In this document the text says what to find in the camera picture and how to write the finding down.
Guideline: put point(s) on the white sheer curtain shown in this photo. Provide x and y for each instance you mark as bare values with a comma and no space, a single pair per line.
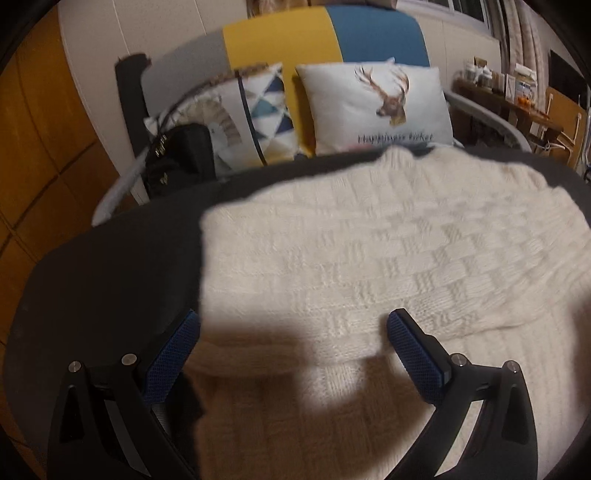
524,32

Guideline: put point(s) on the grey yellow blue sofa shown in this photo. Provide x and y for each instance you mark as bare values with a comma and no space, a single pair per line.
277,41

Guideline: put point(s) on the group of jars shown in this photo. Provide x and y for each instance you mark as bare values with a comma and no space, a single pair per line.
482,76

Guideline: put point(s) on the black handbag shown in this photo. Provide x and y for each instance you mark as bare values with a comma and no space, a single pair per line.
184,161

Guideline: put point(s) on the black monitor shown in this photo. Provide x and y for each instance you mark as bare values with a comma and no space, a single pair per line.
565,74

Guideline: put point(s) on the geometric triangle print cushion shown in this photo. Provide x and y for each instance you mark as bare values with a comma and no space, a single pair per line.
268,110

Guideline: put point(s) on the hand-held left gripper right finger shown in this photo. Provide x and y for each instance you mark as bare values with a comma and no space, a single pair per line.
415,360

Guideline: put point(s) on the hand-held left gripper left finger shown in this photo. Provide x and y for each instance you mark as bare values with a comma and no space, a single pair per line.
171,364

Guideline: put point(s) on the white knit sweater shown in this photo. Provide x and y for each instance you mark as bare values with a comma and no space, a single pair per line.
369,254

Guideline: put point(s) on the beige patterned curtain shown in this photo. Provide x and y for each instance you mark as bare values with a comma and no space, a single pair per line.
286,7

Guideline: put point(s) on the wooden side desk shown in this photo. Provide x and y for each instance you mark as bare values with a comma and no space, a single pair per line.
498,106

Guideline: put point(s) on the white deer print cushion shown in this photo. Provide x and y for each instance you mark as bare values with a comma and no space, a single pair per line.
337,106

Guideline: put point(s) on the window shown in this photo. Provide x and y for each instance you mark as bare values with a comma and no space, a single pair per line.
443,9

